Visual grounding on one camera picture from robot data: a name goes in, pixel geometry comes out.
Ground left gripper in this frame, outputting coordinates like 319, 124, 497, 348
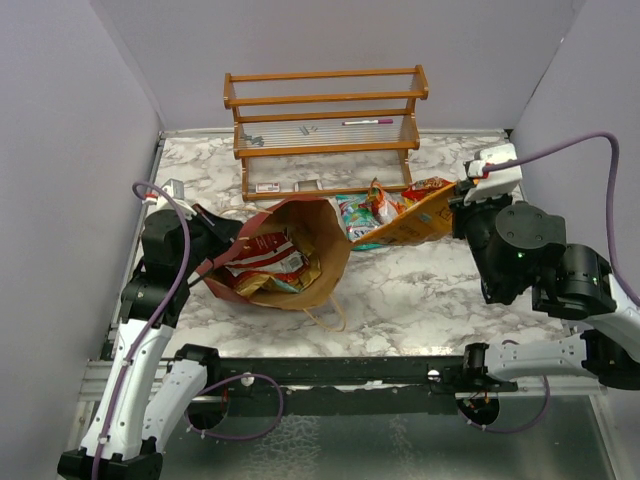
177, 202, 243, 278

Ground large orange snack bag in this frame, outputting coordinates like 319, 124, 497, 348
356, 183, 455, 246

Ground red nut snack bag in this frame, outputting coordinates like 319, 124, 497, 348
401, 176, 451, 206

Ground red white chip bag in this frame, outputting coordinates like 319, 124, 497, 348
224, 230, 309, 274

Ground red brown paper bag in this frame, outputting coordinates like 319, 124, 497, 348
197, 196, 351, 332

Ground small orange candy packet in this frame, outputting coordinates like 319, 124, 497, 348
366, 178, 406, 225

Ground gold snack bag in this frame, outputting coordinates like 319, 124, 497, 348
230, 269, 321, 297

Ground green Fox's mint bag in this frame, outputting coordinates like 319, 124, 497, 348
336, 194, 384, 251

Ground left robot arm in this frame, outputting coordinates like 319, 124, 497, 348
57, 204, 243, 479

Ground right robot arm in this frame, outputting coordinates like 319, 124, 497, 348
449, 180, 639, 391

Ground small red white card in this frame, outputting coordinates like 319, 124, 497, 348
255, 182, 281, 194

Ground grey clips on rack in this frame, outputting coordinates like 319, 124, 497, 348
240, 123, 318, 147

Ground pink white marker pen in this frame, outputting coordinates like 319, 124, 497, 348
342, 118, 394, 126

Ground wooden two-tier rack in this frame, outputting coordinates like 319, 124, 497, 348
223, 64, 430, 201

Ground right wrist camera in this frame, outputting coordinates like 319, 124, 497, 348
464, 143, 522, 205

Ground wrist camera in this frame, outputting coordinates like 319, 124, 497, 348
143, 179, 196, 220
464, 143, 522, 205

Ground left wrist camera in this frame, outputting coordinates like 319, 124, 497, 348
143, 179, 196, 220

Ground small white frame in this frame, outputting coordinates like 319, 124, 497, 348
294, 179, 323, 192

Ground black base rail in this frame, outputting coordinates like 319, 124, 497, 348
214, 355, 517, 416

